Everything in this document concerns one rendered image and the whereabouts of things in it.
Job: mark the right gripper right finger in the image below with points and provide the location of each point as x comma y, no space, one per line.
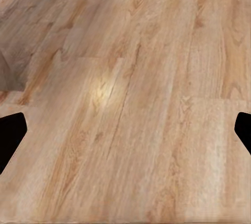
243,129

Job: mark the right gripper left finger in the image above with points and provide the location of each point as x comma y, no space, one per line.
12,130

